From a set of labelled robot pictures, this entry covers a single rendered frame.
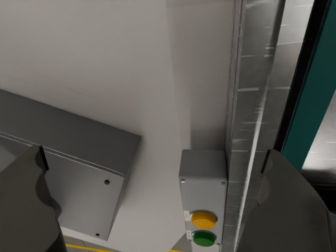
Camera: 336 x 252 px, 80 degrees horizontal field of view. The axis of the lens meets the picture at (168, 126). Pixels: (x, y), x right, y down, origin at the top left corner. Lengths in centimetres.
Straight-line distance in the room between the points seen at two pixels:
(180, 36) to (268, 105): 14
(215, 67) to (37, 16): 26
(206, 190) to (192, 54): 20
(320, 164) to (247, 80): 20
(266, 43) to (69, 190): 38
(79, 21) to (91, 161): 20
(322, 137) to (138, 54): 27
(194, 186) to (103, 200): 18
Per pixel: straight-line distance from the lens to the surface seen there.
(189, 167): 31
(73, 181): 39
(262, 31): 19
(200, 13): 28
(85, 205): 45
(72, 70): 37
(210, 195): 33
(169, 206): 57
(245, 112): 22
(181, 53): 30
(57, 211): 50
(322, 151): 35
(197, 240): 44
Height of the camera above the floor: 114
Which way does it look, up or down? 50 degrees down
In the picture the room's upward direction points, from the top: 166 degrees counter-clockwise
